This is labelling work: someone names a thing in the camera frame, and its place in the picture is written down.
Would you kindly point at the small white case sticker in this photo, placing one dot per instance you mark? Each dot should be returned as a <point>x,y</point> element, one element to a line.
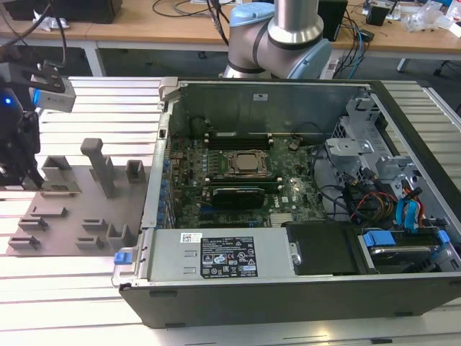
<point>260,96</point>

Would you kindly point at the silver power supply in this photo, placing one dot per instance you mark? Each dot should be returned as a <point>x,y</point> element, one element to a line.
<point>169,256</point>

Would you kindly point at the silver finned chipset heatsink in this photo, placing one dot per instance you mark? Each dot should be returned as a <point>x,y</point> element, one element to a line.
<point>281,218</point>

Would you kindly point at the small black box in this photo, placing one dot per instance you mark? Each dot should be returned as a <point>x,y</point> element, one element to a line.
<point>377,15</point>

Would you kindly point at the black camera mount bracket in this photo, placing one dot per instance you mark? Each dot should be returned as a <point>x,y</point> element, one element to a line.
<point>36,74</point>

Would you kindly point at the black power supply label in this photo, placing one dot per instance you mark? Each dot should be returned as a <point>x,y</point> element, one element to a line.
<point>227,257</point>

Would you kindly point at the blue disk carrier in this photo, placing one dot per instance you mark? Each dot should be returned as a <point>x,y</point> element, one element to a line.
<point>376,240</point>

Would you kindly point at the silver CPU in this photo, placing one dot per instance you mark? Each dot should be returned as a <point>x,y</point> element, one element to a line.
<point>246,160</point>

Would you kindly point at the clear plastic bags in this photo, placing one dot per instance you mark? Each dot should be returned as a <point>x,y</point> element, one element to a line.
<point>428,16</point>

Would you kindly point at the wooden desk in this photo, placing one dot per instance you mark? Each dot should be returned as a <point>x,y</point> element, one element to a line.
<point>162,30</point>

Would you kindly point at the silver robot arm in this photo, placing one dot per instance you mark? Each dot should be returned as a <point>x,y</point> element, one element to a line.
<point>288,36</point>

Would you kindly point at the tall black box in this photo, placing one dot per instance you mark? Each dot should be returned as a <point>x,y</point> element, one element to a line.
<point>333,19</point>

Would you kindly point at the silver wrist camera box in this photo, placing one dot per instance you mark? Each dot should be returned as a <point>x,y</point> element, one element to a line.
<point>54,97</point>

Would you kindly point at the silver drive cage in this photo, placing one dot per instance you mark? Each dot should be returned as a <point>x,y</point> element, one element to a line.
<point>347,151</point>

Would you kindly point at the silver coin battery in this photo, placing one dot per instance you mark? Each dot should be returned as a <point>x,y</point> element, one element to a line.
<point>292,145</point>

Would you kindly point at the black open PC case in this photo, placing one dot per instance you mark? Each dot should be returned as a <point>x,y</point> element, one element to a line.
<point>252,302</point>

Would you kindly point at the silver hard disk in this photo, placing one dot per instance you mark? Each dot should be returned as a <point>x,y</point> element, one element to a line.
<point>399,256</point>

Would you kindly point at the large black box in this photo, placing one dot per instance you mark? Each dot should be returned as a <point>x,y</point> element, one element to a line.
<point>72,11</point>

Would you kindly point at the blue case latch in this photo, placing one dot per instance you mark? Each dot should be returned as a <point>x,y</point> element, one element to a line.
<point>121,257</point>

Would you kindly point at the grey parts rack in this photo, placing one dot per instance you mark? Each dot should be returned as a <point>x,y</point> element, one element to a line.
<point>72,230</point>

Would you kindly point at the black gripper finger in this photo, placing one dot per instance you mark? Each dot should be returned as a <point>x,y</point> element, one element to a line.
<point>34,176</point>

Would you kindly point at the black graphics card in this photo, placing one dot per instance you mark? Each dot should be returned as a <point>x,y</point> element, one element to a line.
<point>237,199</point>

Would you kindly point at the green motherboard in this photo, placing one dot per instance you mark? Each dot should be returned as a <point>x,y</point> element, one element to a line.
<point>295,180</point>

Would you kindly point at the crumpled white paper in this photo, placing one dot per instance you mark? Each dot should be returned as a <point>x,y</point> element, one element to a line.
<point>50,21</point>

